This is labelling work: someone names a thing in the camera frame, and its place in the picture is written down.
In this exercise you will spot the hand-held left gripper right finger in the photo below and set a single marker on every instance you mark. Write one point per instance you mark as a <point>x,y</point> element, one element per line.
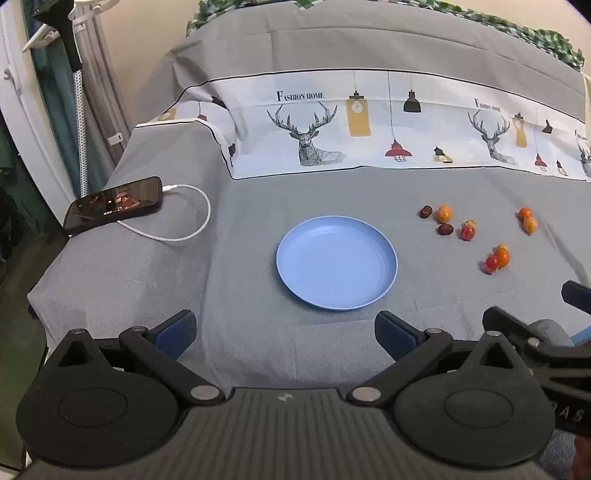
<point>396,333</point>

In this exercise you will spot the teal hanging garment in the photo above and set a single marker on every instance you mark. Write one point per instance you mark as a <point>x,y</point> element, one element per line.
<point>55,115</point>

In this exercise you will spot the plastic red fruit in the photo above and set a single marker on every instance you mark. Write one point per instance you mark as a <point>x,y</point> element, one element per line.
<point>467,232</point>

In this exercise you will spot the white door frame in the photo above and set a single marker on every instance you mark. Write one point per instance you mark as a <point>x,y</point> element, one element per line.
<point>21,92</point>

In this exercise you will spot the blue plastic plate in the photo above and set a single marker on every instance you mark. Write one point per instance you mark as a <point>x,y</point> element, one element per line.
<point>337,263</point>

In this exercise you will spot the green checkered blanket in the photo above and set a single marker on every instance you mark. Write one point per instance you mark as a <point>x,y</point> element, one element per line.
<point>545,41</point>

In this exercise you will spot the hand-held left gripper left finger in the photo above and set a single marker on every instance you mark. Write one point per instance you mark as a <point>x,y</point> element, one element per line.
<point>176,331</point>

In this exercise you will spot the black smartphone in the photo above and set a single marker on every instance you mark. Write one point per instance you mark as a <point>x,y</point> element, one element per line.
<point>115,203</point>

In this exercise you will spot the plastic orange fruit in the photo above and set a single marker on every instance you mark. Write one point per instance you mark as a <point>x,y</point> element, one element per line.
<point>503,257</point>
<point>445,213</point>

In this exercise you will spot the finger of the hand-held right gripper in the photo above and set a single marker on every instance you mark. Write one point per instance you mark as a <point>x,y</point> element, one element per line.
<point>505,323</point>
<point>576,295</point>

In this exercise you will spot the grey hanging garment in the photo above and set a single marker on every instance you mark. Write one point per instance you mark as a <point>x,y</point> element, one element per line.
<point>104,92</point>

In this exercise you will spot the red cherry tomato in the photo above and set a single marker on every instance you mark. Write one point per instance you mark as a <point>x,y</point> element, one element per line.
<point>491,263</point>

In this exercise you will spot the yellow round fruit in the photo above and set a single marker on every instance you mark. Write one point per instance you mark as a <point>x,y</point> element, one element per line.
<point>530,225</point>

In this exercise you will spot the dark red jujube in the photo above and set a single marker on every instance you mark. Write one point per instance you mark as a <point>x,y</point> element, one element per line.
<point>425,212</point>
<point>445,229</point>

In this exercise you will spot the printed deer pillow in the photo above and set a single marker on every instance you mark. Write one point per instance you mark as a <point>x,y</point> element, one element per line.
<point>323,46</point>

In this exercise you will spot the grey bedsheet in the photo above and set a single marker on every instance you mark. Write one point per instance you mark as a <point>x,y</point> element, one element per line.
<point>138,277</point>

